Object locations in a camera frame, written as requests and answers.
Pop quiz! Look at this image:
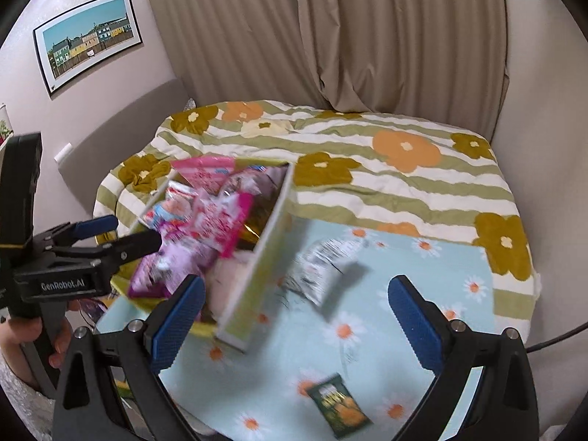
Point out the person's left forearm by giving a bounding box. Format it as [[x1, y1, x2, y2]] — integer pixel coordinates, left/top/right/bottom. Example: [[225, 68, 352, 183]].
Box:
[[0, 356, 58, 441]]

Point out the plain pink snack packet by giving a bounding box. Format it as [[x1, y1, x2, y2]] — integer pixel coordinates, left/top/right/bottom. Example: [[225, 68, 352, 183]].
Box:
[[172, 156, 237, 191]]

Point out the black cable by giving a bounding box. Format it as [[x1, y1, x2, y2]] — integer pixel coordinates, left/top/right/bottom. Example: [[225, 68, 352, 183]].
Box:
[[526, 319, 588, 354]]

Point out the gold shiny packet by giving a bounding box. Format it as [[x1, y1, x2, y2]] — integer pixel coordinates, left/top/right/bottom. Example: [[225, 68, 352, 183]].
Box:
[[239, 202, 276, 251]]

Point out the yellow cardboard box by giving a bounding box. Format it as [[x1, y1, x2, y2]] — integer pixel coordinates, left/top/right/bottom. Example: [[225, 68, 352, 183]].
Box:
[[94, 156, 295, 354]]

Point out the floral striped blanket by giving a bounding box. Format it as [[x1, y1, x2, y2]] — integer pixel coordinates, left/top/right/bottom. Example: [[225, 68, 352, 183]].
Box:
[[93, 100, 543, 327]]

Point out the framed wall poster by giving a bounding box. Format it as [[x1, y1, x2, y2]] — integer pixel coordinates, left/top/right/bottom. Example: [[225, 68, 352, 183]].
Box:
[[32, 0, 143, 98]]

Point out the person's left hand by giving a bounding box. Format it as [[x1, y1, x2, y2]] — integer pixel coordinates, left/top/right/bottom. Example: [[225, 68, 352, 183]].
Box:
[[0, 312, 74, 387]]

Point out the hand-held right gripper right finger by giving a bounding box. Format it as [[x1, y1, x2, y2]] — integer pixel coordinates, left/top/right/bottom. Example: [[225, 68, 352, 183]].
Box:
[[387, 275, 539, 441]]

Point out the lilac snack packet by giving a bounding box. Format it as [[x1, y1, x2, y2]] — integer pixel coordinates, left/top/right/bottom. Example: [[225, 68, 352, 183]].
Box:
[[128, 234, 216, 299]]

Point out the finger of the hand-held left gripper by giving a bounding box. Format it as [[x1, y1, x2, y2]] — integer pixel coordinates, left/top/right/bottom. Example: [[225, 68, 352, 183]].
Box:
[[46, 231, 165, 281], [39, 215, 119, 249]]

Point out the white pink blue snack packet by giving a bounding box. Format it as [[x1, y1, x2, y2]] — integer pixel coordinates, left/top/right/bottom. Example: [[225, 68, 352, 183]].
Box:
[[140, 181, 198, 235]]

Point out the green cracker snack packet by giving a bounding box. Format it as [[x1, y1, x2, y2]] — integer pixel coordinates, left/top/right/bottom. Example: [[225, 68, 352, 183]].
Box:
[[307, 373, 372, 439]]

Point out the small plant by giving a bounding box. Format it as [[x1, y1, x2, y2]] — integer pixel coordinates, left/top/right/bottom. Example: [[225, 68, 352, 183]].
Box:
[[0, 103, 14, 148]]

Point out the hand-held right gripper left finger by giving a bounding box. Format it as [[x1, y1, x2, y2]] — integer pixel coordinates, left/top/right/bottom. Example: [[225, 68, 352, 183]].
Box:
[[53, 274, 207, 441]]

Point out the white black-print snack packet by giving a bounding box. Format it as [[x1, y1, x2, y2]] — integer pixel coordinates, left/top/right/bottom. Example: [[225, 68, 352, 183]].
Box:
[[282, 238, 366, 320]]

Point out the beige curtain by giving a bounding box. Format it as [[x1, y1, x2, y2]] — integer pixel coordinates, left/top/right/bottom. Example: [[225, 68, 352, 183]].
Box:
[[140, 0, 510, 141]]

